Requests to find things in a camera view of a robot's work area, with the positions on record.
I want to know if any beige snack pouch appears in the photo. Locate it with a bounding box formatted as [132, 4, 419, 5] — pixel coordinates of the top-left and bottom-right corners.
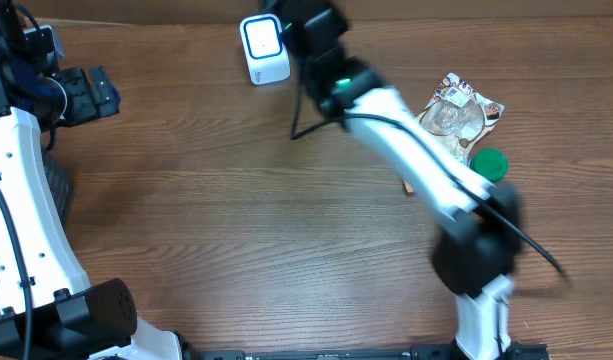
[416, 73, 505, 164]

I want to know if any green lid jar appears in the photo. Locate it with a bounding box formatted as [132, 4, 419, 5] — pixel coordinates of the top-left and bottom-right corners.
[469, 148, 509, 183]

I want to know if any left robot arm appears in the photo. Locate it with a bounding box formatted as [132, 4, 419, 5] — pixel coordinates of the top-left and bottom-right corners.
[0, 1, 193, 360]

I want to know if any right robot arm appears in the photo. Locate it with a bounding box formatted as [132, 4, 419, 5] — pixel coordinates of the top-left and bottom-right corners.
[261, 0, 522, 359]

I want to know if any white barcode scanner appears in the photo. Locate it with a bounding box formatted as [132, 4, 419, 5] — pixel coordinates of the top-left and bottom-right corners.
[239, 13, 291, 86]

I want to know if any brown cardboard backdrop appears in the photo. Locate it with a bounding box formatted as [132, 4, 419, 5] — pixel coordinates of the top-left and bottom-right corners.
[23, 0, 613, 25]

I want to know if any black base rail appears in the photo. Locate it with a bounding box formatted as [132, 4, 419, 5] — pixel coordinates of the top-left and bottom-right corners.
[185, 342, 551, 360]

